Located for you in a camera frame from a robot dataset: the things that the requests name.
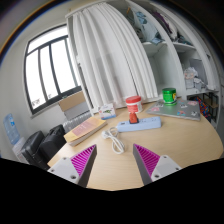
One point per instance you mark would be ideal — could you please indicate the white jar with red lid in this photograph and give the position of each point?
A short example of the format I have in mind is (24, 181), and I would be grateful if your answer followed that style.
(134, 105)

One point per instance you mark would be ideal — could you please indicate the light blue power strip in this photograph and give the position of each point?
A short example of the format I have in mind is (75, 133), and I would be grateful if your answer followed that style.
(146, 124)

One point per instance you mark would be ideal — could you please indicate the white radiator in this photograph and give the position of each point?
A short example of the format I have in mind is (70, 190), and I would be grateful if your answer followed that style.
(75, 123)

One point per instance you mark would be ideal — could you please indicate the grey laptop with stickers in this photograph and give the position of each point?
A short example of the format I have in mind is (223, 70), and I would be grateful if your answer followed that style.
(176, 110)

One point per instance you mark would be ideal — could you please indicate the tan paperback book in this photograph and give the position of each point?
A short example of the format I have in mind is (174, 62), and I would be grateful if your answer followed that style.
(85, 130)

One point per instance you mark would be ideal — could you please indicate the water dispenser with blue bottle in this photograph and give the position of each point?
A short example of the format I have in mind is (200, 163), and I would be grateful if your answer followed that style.
(11, 128)

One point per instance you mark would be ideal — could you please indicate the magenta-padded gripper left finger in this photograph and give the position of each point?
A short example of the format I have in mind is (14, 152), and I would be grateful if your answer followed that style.
(68, 168)

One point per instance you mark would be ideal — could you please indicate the black bag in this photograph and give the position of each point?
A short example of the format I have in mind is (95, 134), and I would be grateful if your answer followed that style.
(31, 146)
(51, 143)

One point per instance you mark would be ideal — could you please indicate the small white printed box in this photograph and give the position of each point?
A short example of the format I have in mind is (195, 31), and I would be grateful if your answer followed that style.
(107, 111)

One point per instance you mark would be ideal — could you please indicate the grey flat box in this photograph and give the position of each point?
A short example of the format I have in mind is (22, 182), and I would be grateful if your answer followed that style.
(78, 113)

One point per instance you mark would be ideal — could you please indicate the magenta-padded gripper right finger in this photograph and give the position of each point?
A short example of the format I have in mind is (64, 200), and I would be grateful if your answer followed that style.
(163, 166)

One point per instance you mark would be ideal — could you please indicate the green round tin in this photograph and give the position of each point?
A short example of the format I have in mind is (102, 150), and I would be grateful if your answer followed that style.
(169, 96)

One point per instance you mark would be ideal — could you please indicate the black-framed window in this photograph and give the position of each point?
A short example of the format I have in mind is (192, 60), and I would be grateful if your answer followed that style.
(50, 70)

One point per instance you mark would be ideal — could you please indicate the brown cardboard box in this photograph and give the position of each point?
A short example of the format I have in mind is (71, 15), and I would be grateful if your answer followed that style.
(71, 101)

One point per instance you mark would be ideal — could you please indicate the white shelf unit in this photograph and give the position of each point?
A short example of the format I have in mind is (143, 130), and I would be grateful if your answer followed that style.
(166, 63)

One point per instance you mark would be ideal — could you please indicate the orange and black charger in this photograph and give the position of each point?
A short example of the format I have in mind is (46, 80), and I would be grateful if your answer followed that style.
(133, 119)

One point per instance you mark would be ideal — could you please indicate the white curtain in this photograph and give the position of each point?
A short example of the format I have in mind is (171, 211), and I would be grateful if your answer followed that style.
(110, 56)

